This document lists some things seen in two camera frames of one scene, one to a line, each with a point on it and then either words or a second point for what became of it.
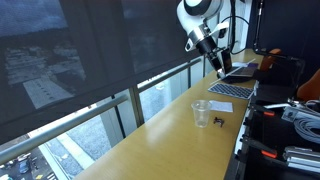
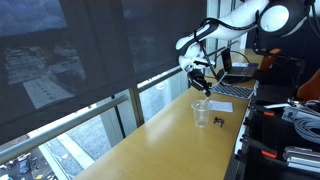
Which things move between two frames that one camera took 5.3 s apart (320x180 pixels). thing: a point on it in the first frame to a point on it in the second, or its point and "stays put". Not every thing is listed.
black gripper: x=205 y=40 to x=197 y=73
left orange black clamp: x=271 y=153 stays put
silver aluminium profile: x=302 y=158 stays put
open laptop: x=244 y=74 stays put
